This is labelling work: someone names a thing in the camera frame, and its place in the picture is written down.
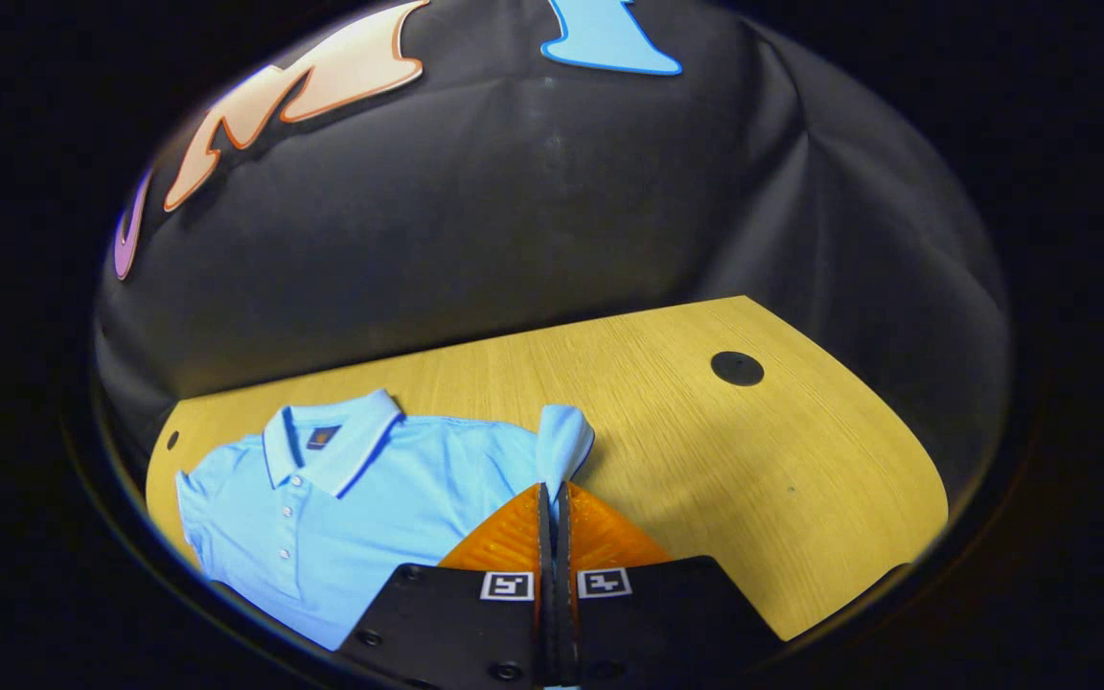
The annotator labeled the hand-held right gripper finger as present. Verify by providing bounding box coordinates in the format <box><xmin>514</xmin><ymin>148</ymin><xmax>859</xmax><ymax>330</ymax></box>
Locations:
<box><xmin>334</xmin><ymin>482</ymin><xmax>559</xmax><ymax>690</ymax></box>
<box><xmin>558</xmin><ymin>481</ymin><xmax>790</xmax><ymax>690</ymax></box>

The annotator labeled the light blue T-shirt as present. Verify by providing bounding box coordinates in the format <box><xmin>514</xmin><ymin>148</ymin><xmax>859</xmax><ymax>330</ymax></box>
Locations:
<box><xmin>175</xmin><ymin>387</ymin><xmax>597</xmax><ymax>653</ymax></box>

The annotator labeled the black backdrop cloth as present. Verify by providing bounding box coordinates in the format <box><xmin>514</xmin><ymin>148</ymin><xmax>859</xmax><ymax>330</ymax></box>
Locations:
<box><xmin>92</xmin><ymin>0</ymin><xmax>1013</xmax><ymax>509</ymax></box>

